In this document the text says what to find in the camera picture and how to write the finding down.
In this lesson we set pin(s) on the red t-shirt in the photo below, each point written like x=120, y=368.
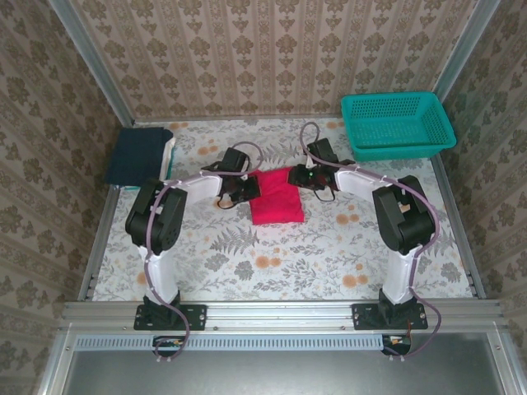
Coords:
x=276, y=205

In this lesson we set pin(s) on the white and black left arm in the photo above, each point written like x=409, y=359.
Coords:
x=160, y=271

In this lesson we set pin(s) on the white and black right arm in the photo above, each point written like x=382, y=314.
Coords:
x=399, y=280

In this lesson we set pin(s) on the folded white t-shirt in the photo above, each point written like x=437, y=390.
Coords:
x=168, y=158

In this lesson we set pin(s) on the teal plastic basket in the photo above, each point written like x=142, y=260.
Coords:
x=395, y=123

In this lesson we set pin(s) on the folded navy t-shirt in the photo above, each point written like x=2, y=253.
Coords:
x=136, y=156

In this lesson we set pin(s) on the floral printed tablecloth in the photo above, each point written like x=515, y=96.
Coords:
x=288, y=255

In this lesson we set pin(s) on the folded teal t-shirt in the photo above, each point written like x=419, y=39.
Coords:
x=129, y=187

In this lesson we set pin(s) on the black wiring connector box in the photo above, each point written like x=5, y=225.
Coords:
x=169, y=343
x=397, y=345

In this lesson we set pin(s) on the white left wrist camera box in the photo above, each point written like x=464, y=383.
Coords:
x=246, y=177

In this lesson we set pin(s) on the aluminium frame side bar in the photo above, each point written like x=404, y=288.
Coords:
x=461, y=230
x=101, y=238

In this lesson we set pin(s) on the aluminium mounting rail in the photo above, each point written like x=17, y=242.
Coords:
x=280, y=314

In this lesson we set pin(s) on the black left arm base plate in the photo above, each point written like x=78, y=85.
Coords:
x=193, y=317

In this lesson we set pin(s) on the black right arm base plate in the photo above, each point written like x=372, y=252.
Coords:
x=364, y=317

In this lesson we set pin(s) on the aluminium frame post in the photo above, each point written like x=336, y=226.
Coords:
x=90, y=61
x=465, y=49

